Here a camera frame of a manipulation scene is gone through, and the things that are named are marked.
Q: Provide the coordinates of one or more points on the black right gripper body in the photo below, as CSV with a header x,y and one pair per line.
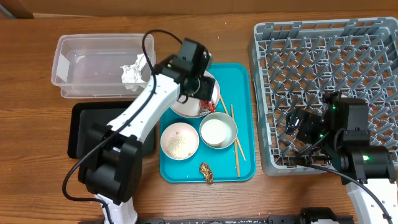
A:
x,y
311,130

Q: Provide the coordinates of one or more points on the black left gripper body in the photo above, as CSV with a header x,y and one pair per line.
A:
x,y
196,75

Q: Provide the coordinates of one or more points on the red snack wrapper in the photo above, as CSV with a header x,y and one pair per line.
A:
x,y
207,107

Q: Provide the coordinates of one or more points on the white napkin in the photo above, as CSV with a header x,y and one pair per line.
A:
x,y
132,74

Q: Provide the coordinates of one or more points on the white cup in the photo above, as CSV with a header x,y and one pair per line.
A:
x,y
213,132

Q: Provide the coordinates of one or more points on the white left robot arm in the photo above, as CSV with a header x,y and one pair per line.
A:
x,y
111,165

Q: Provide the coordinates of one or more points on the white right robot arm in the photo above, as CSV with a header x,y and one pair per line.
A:
x,y
339,143

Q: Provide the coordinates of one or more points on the large white plate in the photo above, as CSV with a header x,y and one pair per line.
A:
x,y
192,108

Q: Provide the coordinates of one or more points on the grey plastic dish rack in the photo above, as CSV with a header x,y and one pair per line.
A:
x,y
293,64

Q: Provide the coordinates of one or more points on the grey-green bowl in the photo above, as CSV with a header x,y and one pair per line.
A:
x,y
232,130

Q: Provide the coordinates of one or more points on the teal plastic tray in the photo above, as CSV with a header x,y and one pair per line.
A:
x,y
225,164

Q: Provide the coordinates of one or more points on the brown food scrap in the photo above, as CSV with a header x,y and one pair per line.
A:
x,y
206,172

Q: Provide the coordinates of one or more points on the clear plastic bin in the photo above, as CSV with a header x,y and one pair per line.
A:
x,y
89,65

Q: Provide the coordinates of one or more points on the black tray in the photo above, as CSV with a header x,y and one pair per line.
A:
x,y
84,115

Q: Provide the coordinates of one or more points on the black rail at table edge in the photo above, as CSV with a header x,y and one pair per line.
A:
x,y
313,215

